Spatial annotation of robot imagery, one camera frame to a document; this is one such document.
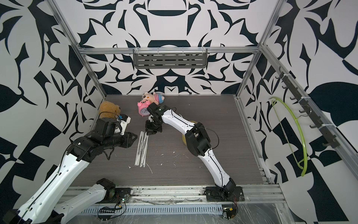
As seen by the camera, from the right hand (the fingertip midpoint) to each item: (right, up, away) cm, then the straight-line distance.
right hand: (145, 132), depth 89 cm
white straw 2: (-3, -11, +1) cm, 11 cm away
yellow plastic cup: (+23, +3, -32) cm, 39 cm away
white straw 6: (0, -9, -1) cm, 9 cm away
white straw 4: (+1, -12, 0) cm, 12 cm away
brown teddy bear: (-22, +14, -3) cm, 26 cm away
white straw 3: (-2, -11, +1) cm, 12 cm away
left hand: (-2, +2, -17) cm, 18 cm away
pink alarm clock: (-4, +17, +10) cm, 20 cm away
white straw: (-5, -11, +2) cm, 12 cm away
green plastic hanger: (+73, -5, -32) cm, 79 cm away
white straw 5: (0, -9, -2) cm, 10 cm away
